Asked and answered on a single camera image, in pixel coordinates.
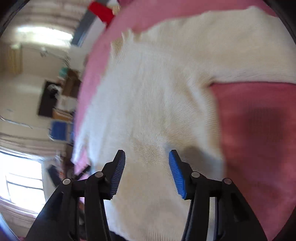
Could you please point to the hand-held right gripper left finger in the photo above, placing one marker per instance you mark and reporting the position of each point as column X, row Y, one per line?
column 118, row 176

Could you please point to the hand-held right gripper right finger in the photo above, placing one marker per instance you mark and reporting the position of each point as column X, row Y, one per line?
column 177, row 176

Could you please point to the cream knit sweater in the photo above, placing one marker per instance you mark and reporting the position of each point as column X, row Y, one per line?
column 150, row 104

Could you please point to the blue wheeled chair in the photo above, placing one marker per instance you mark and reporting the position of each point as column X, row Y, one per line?
column 57, row 129

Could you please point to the pink fleece blanket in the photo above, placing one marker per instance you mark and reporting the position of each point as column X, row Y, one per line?
column 254, row 139

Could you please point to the wooden desk with white drawers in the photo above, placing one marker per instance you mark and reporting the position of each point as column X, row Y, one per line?
column 69, row 90

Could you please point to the pale patterned window curtain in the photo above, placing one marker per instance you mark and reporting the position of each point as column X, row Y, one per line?
column 23, row 143

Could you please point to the black monitor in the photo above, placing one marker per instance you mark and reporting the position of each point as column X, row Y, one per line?
column 46, row 104

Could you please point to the teal storage box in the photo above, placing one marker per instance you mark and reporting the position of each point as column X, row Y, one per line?
column 63, row 71

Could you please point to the white and grey headboard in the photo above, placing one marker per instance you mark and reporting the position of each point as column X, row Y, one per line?
column 81, row 32

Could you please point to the red cloth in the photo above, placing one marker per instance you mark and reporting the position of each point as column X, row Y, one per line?
column 100, row 10

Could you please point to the ship print curtain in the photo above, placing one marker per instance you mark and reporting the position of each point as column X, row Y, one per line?
column 46, row 18

